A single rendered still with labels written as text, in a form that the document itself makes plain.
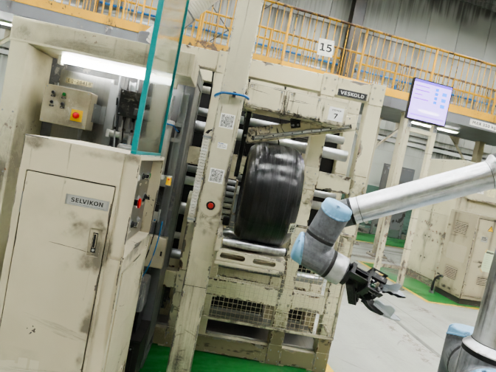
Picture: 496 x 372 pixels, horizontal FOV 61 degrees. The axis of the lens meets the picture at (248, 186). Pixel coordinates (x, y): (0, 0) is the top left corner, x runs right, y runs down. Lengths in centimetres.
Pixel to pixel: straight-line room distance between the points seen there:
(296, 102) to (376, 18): 1077
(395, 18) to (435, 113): 747
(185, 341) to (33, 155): 130
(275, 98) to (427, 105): 395
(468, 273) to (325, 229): 536
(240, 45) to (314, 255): 134
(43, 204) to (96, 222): 19
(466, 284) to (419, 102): 255
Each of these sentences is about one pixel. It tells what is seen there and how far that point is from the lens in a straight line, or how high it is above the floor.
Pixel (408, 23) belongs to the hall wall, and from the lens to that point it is 1365.
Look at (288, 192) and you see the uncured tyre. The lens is 204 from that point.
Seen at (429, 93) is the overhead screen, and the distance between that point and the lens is 626.
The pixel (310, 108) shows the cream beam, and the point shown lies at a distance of 252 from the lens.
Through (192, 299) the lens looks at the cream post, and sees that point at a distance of 233.
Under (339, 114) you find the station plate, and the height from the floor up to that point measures 171.
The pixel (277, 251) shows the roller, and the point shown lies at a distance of 219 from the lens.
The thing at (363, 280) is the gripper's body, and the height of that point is 105.
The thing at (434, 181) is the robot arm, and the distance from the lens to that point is 138.
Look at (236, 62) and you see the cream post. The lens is 226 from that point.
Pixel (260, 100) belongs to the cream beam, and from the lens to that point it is 249.
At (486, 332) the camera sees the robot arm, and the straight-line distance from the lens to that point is 133.
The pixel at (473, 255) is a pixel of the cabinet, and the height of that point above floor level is 69.
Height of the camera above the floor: 131
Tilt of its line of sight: 3 degrees down
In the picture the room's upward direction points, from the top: 11 degrees clockwise
